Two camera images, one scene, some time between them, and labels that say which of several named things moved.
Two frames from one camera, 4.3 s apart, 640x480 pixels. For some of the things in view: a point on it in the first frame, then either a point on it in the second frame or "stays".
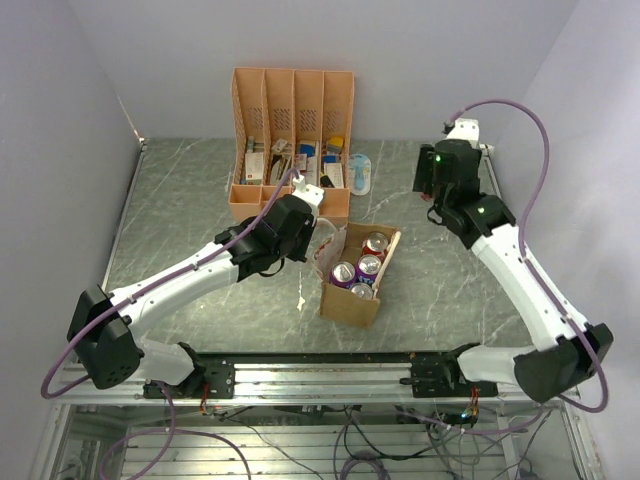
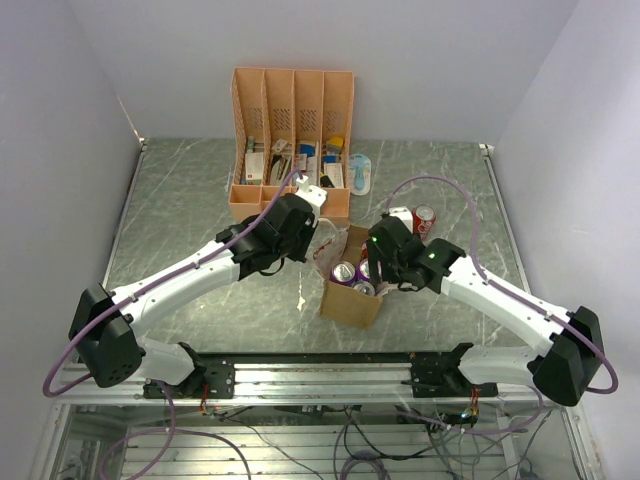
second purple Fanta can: [343, 274] stays
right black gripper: [423, 181] to [379, 269]
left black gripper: [306, 229] stays
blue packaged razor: [360, 174] stays
